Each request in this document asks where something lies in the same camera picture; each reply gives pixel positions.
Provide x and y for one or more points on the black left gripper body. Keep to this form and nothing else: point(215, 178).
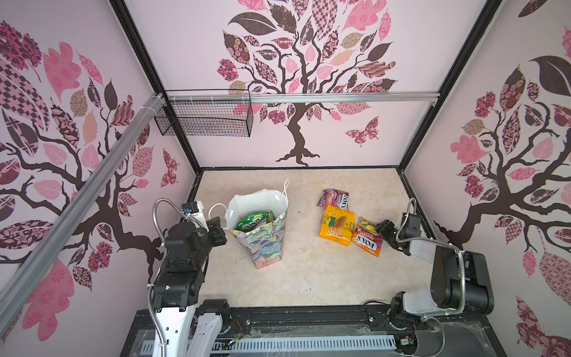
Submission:
point(215, 236)

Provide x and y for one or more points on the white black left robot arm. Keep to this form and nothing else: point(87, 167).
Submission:
point(185, 327)

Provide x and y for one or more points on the aluminium rail wall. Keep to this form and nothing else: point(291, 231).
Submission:
point(30, 273)
point(373, 97)

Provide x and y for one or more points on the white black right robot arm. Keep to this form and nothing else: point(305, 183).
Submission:
point(460, 281)

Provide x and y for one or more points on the orange Fox's candy bag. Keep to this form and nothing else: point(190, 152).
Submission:
point(367, 236)

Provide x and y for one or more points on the white slotted cable duct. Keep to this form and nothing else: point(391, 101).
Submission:
point(307, 344)

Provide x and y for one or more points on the black wire basket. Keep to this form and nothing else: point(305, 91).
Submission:
point(207, 112)

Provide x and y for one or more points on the aluminium rail back wall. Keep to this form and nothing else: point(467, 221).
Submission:
point(373, 97)

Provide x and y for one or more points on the aluminium rail left wall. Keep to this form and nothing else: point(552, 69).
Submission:
point(30, 273)

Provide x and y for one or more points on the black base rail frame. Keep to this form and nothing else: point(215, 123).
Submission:
point(456, 335)

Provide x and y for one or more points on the floral white paper bag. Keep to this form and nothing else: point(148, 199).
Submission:
point(263, 245)

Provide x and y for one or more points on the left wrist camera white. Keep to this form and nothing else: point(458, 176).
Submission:
point(192, 212)

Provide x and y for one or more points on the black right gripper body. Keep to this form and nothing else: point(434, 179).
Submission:
point(389, 231)

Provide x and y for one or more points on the yellow snack bag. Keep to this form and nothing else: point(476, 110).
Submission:
point(337, 225)

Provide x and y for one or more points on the green snack packet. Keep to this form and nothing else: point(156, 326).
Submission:
point(253, 221)

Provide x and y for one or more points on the purple Fox's candy bag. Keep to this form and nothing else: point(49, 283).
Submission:
point(335, 198)

